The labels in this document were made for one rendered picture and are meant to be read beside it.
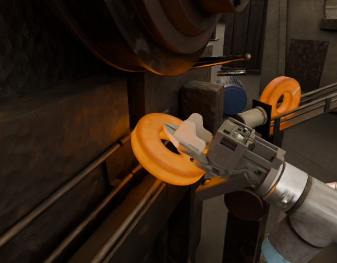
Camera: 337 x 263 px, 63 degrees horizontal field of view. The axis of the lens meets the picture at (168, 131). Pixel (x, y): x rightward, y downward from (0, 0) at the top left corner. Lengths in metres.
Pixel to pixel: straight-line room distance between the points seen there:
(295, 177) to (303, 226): 0.08
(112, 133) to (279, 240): 0.35
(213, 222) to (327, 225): 1.01
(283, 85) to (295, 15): 2.27
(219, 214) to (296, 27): 2.17
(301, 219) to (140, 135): 0.29
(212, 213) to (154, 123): 1.05
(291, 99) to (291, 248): 0.54
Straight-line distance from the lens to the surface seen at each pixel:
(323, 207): 0.49
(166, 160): 0.46
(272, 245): 0.57
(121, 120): 0.51
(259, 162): 0.47
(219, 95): 0.70
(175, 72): 0.45
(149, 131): 0.50
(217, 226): 1.45
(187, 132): 0.48
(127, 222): 0.41
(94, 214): 0.45
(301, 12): 3.14
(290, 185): 0.48
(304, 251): 0.55
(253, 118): 0.85
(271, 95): 0.88
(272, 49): 3.23
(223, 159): 0.47
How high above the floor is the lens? 0.98
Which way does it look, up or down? 25 degrees down
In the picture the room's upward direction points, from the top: straight up
